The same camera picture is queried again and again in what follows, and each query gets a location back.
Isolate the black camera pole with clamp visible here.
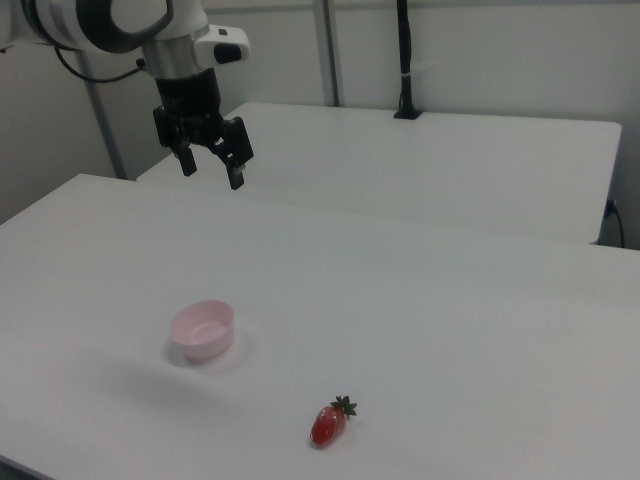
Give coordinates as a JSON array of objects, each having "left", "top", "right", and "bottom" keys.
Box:
[{"left": 392, "top": 0, "right": 425, "bottom": 122}]

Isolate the pink plastic bowl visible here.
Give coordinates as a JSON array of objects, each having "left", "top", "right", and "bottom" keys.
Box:
[{"left": 168, "top": 299, "right": 236, "bottom": 365}]

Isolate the grey partition frame post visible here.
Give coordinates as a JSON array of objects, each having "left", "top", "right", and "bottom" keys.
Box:
[
  {"left": 311, "top": 0, "right": 347, "bottom": 108},
  {"left": 78, "top": 49, "right": 127, "bottom": 181}
]

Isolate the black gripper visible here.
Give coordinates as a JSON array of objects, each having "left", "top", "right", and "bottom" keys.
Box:
[{"left": 151, "top": 68, "right": 254, "bottom": 191}]

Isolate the red strawberry with green leaves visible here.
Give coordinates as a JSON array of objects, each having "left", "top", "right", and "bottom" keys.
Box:
[{"left": 309, "top": 394, "right": 359, "bottom": 448}]

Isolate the black power cable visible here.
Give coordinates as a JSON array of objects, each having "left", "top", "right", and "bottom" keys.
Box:
[{"left": 605, "top": 198, "right": 627, "bottom": 248}]

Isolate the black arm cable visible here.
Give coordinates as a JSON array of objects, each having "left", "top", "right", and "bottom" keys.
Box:
[{"left": 52, "top": 46, "right": 149, "bottom": 85}]

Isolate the grey partition frame rail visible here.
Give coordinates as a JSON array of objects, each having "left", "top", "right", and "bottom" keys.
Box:
[{"left": 199, "top": 0, "right": 640, "bottom": 13}]

